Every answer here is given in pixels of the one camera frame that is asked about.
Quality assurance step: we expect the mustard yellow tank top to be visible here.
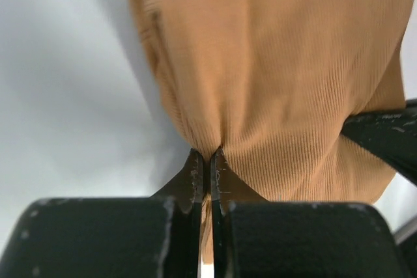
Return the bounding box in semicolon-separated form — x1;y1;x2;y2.
127;0;416;265

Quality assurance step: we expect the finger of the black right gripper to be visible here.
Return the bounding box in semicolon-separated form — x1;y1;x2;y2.
341;99;416;184

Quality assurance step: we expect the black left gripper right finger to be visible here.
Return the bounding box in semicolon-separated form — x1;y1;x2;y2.
209;148;267;277

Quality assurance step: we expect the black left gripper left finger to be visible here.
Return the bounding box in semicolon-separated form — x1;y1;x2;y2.
151;149;205;277

